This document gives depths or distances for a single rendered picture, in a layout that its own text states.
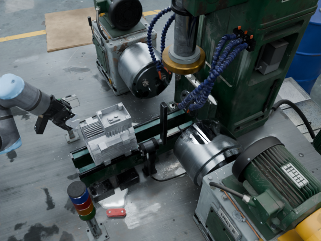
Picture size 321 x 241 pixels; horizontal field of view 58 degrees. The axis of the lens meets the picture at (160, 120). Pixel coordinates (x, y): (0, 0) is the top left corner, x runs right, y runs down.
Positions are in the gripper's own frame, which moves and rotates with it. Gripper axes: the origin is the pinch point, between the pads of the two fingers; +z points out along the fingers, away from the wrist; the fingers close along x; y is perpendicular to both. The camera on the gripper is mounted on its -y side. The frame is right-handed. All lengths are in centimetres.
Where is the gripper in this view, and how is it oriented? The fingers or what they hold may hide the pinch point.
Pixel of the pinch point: (74, 127)
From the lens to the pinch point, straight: 130.8
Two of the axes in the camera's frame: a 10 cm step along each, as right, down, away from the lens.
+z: 4.3, 3.8, 8.2
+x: -4.8, -6.7, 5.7
